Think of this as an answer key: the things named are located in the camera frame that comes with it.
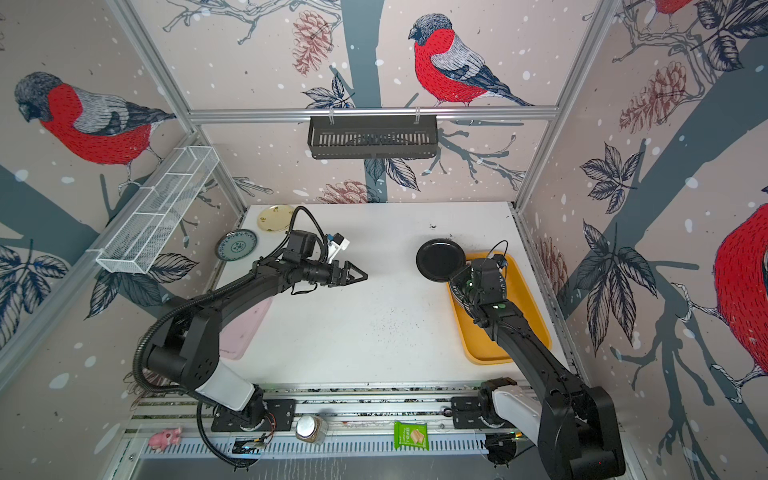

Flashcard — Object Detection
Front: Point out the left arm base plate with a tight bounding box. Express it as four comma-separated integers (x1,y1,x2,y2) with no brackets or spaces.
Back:
211,399,296,433

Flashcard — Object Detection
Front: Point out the small glass jar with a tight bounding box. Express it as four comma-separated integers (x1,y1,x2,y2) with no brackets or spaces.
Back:
295,415,328,445

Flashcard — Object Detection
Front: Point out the black hanging wire basket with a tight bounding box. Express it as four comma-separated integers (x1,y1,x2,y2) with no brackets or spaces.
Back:
307,115,439,160

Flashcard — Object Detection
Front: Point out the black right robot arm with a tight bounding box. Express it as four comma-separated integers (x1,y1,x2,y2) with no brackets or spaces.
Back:
449,254,626,479

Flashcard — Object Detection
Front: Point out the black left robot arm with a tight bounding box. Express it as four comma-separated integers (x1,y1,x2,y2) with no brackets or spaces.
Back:
132,230,368,429

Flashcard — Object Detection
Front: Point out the pink rectangular tray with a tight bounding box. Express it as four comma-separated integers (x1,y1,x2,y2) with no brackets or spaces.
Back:
219,298,273,360

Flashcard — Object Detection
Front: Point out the white wire mesh shelf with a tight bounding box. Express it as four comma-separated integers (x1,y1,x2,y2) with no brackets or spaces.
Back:
96,146,220,274

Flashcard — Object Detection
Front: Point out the yellow plastic bin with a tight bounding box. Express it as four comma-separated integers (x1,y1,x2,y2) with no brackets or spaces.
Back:
448,251,552,366

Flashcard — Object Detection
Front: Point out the small teal patterned plate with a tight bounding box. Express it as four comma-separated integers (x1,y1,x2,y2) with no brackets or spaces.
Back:
215,229,258,262

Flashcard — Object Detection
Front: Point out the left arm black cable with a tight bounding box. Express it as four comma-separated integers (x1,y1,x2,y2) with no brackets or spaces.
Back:
131,205,331,470

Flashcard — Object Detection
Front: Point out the black small plate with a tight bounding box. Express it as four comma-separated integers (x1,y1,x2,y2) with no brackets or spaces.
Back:
416,238,466,283

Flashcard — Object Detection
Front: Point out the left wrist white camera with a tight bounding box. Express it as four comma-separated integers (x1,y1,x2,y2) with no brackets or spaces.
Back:
326,233,350,263

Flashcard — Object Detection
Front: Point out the pink pig toy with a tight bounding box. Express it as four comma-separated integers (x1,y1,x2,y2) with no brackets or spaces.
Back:
148,427,183,452

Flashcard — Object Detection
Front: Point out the yellow small plate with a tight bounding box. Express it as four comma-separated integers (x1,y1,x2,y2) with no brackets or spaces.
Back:
257,205,296,233

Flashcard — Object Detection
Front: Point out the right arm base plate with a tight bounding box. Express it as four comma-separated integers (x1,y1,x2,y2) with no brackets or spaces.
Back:
450,396,503,430

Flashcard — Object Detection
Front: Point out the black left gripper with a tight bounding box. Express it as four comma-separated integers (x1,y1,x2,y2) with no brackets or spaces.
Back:
301,260,367,287

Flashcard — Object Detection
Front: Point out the green snack packet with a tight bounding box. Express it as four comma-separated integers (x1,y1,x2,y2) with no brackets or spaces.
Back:
393,421,429,450

